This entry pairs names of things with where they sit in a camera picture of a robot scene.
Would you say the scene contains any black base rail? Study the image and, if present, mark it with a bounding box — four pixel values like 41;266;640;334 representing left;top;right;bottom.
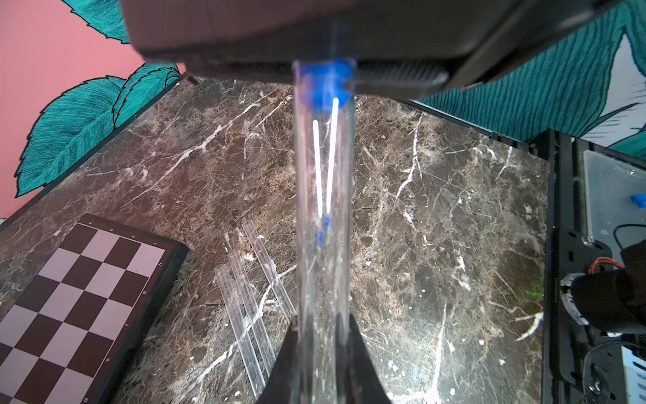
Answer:
535;130;645;403

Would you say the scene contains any brown checkered chess board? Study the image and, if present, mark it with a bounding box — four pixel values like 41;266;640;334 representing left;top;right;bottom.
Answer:
1;214;188;403

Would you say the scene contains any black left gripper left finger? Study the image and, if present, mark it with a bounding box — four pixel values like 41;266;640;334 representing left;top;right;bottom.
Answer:
256;323;300;404

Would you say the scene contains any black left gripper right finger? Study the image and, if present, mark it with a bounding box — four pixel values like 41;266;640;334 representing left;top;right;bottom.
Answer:
335;314;391;404

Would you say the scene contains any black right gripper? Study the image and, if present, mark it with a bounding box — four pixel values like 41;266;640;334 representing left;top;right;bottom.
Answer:
120;0;614;99

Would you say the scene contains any clear test tube blue stopper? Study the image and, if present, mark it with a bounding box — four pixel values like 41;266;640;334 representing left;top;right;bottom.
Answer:
242;219;296;323
225;233;276;376
215;264;265;399

